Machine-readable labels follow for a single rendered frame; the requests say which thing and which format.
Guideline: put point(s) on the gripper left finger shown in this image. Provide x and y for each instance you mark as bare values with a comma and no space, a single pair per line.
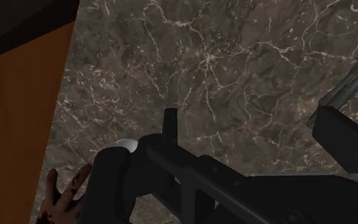
166,155

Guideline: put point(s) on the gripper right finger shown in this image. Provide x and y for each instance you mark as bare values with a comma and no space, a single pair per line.
343,139

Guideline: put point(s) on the white round object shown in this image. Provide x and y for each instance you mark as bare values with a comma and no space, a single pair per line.
127,144

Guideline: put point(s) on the bloodstained hand figure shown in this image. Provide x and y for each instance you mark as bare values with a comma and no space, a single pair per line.
61,201

